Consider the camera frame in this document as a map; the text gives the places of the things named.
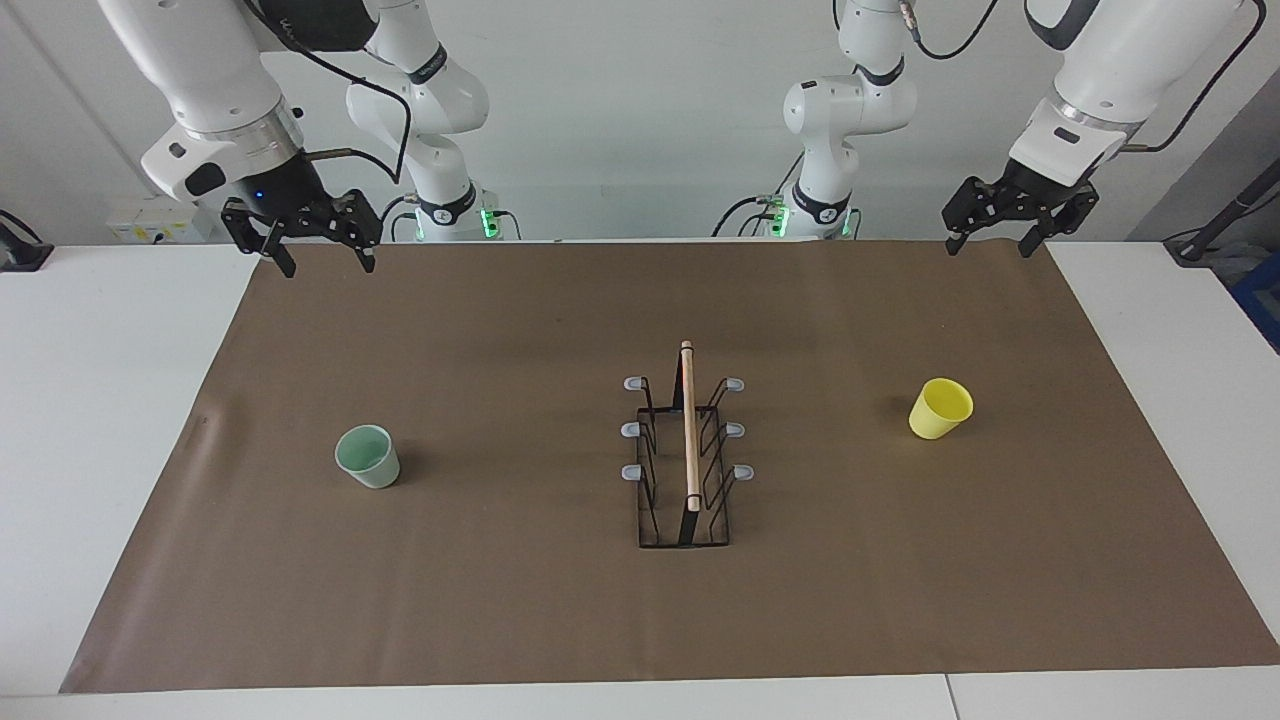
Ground pale green plastic cup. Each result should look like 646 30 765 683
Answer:
334 424 402 490

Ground black wire cup rack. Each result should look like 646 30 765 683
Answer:
622 340 756 549

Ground black stand with pole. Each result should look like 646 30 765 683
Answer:
1163 158 1280 266

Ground yellow plastic cup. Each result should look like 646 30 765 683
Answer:
908 377 975 440

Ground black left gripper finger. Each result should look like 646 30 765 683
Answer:
1018 190 1099 258
943 178 1013 257

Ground black right base cables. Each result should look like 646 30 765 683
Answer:
378 193 421 243

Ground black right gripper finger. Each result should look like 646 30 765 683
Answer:
221 198 298 279
318 190 383 274

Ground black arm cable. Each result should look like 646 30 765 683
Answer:
900 0 1269 154
240 0 413 186

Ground black left base cables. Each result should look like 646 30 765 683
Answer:
712 150 806 239

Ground black base cables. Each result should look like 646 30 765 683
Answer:
378 193 421 243
712 150 806 239

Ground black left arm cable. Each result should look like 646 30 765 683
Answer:
900 0 1269 154

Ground brown paper table mat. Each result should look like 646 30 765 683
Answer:
58 240 1280 694

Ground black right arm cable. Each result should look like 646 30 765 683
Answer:
240 0 413 186

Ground blue storage crate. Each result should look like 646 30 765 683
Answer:
1228 250 1280 353

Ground black table clamp mount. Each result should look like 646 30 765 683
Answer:
0 210 54 273

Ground white wall power socket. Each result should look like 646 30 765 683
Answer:
106 195 216 246

